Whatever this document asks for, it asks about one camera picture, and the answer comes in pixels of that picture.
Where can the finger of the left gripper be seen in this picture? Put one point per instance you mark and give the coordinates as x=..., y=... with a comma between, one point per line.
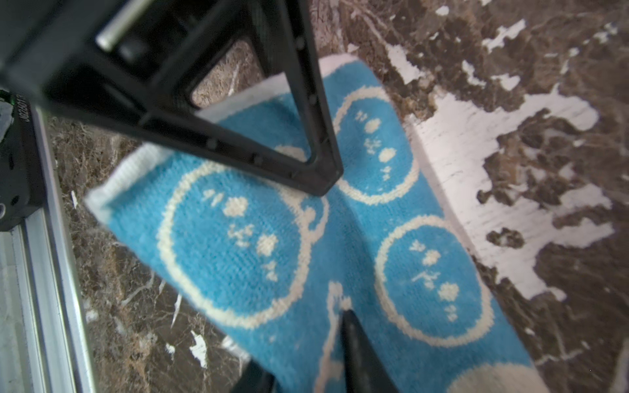
x=144, y=87

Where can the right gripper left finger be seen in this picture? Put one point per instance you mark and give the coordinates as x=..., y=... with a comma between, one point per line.
x=255, y=379

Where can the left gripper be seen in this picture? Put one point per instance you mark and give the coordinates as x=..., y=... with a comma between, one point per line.
x=39, y=39

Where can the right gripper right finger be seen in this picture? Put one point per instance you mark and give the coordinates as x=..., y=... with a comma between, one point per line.
x=364, y=372

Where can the teal patterned towel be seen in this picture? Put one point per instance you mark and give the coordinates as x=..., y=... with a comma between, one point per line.
x=275, y=268

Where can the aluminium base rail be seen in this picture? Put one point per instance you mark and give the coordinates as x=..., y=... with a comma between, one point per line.
x=44, y=336

